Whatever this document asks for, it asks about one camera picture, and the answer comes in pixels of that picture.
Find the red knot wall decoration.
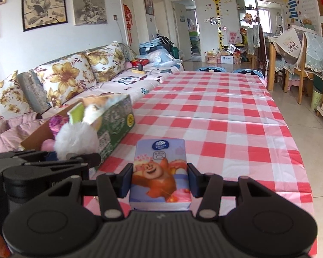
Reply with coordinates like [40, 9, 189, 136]
[123, 4, 134, 47]

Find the white fluffy ball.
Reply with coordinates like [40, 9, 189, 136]
[54, 123, 100, 160]

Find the floral sofa cushion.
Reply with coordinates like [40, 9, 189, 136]
[84, 42, 127, 83]
[0, 70, 33, 129]
[33, 53, 98, 108]

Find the chair with hanging clothes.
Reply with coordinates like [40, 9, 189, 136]
[246, 21, 267, 65]

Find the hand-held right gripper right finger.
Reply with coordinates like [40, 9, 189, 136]
[188, 163, 288, 219]

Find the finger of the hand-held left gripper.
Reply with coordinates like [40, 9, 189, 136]
[68, 153, 102, 169]
[49, 163, 90, 184]

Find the blue stool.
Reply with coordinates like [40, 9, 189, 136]
[233, 68, 265, 77]
[196, 66, 227, 73]

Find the white fluffy toy with bell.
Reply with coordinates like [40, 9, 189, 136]
[82, 103, 104, 125]

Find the small framed portrait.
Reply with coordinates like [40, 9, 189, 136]
[143, 0, 155, 16]

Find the pink quilted jacket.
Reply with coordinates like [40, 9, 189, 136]
[0, 112, 53, 155]

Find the green printed cardboard box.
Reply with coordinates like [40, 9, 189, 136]
[20, 93, 136, 171]

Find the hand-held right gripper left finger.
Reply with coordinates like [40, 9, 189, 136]
[30, 163, 133, 219]

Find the magenta yarn ball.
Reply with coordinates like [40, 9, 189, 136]
[48, 115, 69, 137]

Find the cartoon tissue pack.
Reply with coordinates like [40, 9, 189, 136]
[129, 138, 193, 210]

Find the dark blue suitcase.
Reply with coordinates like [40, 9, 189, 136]
[138, 41, 163, 56]

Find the green striped cloth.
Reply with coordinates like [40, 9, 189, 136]
[68, 103, 84, 125]

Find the red checkered tablecloth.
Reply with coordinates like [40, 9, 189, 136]
[82, 70, 319, 258]

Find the grey patterned cushion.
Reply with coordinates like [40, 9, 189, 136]
[17, 71, 50, 113]

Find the black framed cartoon picture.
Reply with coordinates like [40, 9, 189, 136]
[22, 0, 68, 32]

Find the red box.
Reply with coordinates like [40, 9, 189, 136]
[130, 58, 149, 67]

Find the chair with teal cover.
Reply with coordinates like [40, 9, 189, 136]
[302, 29, 323, 74]

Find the pink fluffy cloth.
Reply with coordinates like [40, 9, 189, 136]
[40, 139, 56, 151]

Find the sofa with cartoon sheet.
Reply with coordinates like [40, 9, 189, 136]
[0, 42, 185, 154]

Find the wooden dining table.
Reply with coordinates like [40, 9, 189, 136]
[266, 35, 286, 92]

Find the bedding in plastic bag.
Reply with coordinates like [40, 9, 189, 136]
[145, 49, 175, 64]

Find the giraffe wall sticker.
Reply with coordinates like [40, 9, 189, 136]
[211, 0, 224, 52]

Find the pencil sketch portrait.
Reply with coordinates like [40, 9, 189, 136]
[71, 0, 108, 26]

